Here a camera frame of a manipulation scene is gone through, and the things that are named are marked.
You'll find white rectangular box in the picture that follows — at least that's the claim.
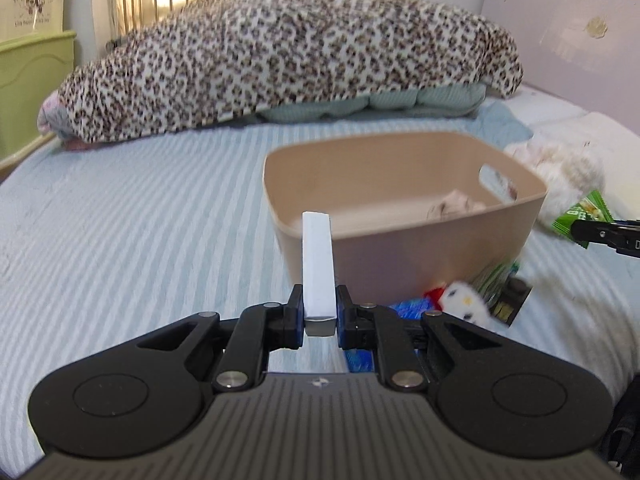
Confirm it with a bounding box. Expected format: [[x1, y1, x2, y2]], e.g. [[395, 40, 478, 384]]
[[302, 211, 337, 337]]

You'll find green plastic storage box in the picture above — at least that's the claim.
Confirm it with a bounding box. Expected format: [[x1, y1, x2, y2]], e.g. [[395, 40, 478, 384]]
[[0, 30, 76, 160]]

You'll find white red plush doll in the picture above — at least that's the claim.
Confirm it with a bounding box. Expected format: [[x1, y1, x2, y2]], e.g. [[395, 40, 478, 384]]
[[425, 281, 490, 328]]

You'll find dark herb snack bag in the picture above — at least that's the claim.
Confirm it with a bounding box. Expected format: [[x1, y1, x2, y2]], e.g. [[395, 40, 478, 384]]
[[470, 260, 520, 307]]

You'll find blue tissue pack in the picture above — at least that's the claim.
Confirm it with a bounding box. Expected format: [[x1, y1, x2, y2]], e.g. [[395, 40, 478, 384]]
[[338, 298, 439, 382]]

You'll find beige cloth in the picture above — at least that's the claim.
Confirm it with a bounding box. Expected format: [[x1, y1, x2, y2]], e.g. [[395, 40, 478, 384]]
[[426, 190, 487, 220]]

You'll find beige plastic storage bin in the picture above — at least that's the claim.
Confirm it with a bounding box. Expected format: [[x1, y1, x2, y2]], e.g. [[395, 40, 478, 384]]
[[262, 131, 547, 304]]

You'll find leopard print blanket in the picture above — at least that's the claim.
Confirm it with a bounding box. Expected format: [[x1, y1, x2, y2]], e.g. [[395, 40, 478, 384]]
[[38, 0, 524, 144]]

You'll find green snack packet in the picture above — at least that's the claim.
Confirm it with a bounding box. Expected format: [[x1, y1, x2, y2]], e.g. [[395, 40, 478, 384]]
[[551, 190, 614, 249]]

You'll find dark brown small box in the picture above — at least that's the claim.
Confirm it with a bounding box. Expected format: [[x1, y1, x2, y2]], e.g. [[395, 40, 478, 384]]
[[491, 278, 532, 326]]

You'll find white fluffy plush toy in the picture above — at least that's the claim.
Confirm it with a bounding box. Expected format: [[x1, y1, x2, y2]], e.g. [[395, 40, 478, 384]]
[[503, 138, 605, 229]]

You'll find pink headboard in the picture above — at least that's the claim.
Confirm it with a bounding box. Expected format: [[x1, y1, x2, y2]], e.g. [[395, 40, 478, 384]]
[[482, 0, 639, 132]]

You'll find white cartoon pillow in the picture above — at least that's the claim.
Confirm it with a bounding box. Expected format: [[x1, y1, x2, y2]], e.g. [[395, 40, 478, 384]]
[[506, 86, 640, 219]]

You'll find teal checkered quilt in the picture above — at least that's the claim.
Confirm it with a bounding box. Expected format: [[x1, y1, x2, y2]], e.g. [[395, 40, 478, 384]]
[[257, 84, 486, 124]]

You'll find striped blue bed sheet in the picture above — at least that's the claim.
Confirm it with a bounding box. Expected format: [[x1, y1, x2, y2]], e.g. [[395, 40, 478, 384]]
[[1, 103, 639, 478]]

